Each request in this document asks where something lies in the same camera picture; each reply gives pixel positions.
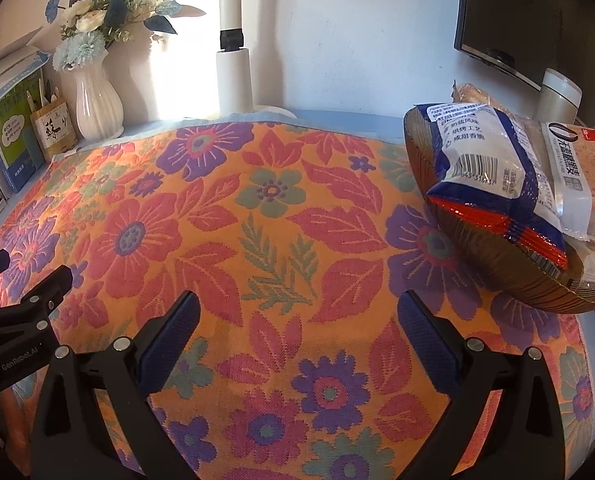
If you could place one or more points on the white desk lamp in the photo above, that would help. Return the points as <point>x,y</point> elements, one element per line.
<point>234,79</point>

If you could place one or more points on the bamboo pen holder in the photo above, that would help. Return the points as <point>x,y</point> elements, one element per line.
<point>52,124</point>

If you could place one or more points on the toast slice package black logo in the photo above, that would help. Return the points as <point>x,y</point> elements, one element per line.
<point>571,151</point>

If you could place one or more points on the small sandwich biscuit pack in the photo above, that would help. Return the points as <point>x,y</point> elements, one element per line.
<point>468,93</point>

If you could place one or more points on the open booklet on books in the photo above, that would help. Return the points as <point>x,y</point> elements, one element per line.
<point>19,60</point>

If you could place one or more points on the blue white snack bag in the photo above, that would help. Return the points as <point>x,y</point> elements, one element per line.
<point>488,175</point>

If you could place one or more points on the white ribbed vase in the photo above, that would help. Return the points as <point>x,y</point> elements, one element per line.
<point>99,111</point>

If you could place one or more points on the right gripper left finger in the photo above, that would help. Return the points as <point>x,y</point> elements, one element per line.
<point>70,439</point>

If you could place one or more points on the black wall television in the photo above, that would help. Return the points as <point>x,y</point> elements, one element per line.
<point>524,38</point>

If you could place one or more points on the brown glass bowl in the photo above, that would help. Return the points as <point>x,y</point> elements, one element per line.
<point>502,264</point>

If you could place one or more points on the champagne thermos bottle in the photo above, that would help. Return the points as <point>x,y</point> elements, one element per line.
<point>559,99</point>

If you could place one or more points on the blue white flower bouquet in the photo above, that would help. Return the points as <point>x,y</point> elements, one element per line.
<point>89,27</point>

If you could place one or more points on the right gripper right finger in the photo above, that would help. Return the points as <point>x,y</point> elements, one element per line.
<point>526,439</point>

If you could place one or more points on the floral orange tablecloth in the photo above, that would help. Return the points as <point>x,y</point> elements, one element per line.
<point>298,242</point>

